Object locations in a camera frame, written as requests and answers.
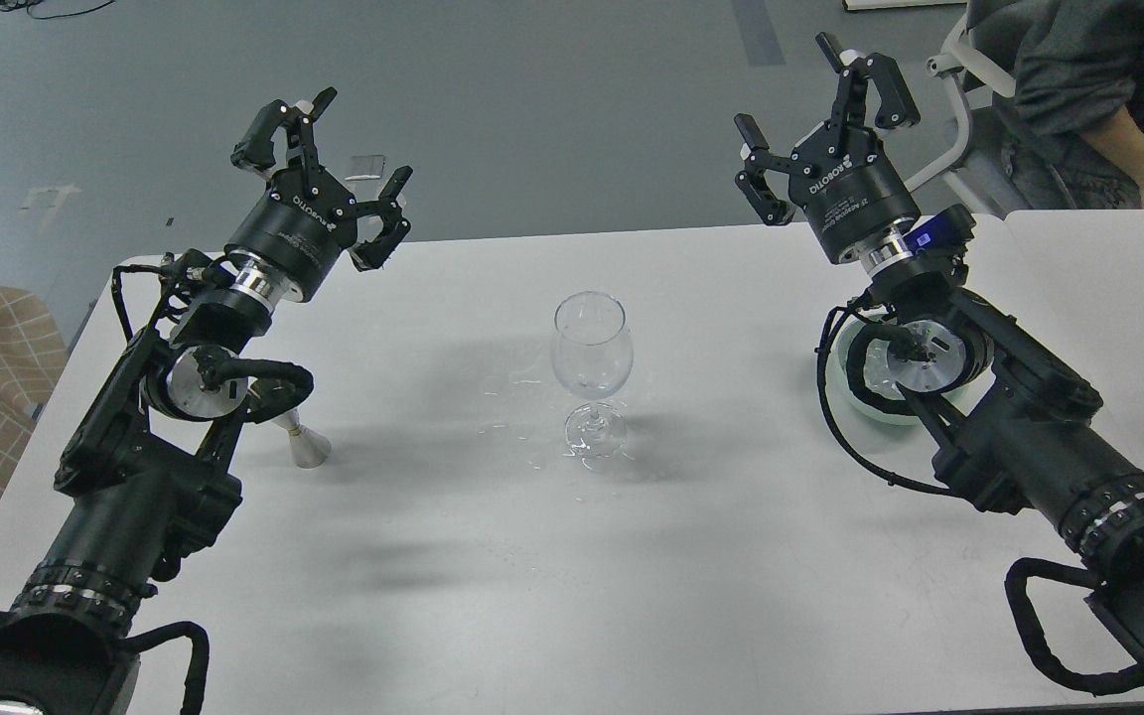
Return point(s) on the green bowl of ice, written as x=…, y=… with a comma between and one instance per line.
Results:
x=845, y=382

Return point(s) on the silver floor plate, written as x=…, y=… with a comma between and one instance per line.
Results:
x=363, y=168

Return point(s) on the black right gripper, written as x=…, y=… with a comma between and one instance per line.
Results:
x=840, y=178

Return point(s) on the white office chair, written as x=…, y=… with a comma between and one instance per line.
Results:
x=974, y=66

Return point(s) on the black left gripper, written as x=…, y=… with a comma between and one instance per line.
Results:
x=295, y=225

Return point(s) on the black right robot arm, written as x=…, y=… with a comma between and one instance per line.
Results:
x=1011, y=421

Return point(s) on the silver steel jigger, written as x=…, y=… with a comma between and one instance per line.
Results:
x=307, y=447

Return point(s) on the clear wine glass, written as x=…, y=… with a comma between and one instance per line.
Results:
x=592, y=358

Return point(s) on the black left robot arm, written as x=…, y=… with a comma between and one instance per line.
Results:
x=147, y=466

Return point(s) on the seated person in grey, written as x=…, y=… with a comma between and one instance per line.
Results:
x=1074, y=125

